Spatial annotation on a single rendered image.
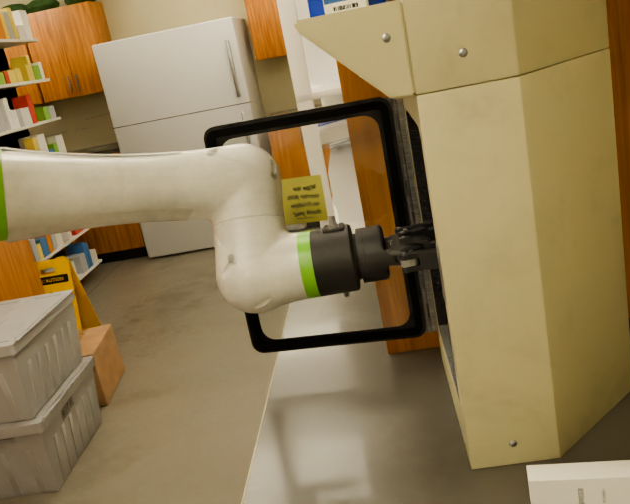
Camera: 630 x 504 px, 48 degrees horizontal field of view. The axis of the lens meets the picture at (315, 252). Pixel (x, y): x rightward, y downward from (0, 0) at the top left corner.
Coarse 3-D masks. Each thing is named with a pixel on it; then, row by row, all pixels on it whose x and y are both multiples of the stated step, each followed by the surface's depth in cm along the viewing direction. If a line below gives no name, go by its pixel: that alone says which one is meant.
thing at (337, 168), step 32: (320, 128) 109; (352, 128) 109; (288, 160) 112; (320, 160) 111; (352, 160) 110; (384, 160) 109; (288, 192) 113; (320, 192) 113; (352, 192) 112; (384, 192) 111; (288, 224) 115; (320, 224) 114; (352, 224) 113; (384, 224) 112; (384, 288) 116; (288, 320) 121; (320, 320) 120; (352, 320) 119; (384, 320) 118
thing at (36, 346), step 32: (0, 320) 290; (32, 320) 282; (64, 320) 305; (0, 352) 259; (32, 352) 275; (64, 352) 302; (0, 384) 265; (32, 384) 272; (0, 416) 271; (32, 416) 271
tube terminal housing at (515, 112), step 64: (448, 0) 73; (512, 0) 73; (576, 0) 81; (448, 64) 75; (512, 64) 74; (576, 64) 82; (448, 128) 77; (512, 128) 76; (576, 128) 83; (448, 192) 79; (512, 192) 78; (576, 192) 84; (448, 256) 81; (512, 256) 80; (576, 256) 86; (448, 320) 85; (512, 320) 83; (576, 320) 87; (512, 384) 85; (576, 384) 89; (512, 448) 88
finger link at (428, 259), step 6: (402, 252) 89; (408, 252) 89; (414, 252) 89; (420, 252) 88; (426, 252) 88; (432, 252) 88; (402, 258) 89; (408, 258) 89; (414, 258) 89; (420, 258) 89; (426, 258) 88; (432, 258) 88; (420, 264) 89; (426, 264) 89; (432, 264) 88; (438, 264) 88; (402, 270) 89; (408, 270) 89; (414, 270) 89
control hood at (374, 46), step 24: (312, 24) 74; (336, 24) 74; (360, 24) 74; (384, 24) 74; (336, 48) 75; (360, 48) 75; (384, 48) 75; (408, 48) 75; (360, 72) 75; (384, 72) 75; (408, 72) 75; (408, 96) 76
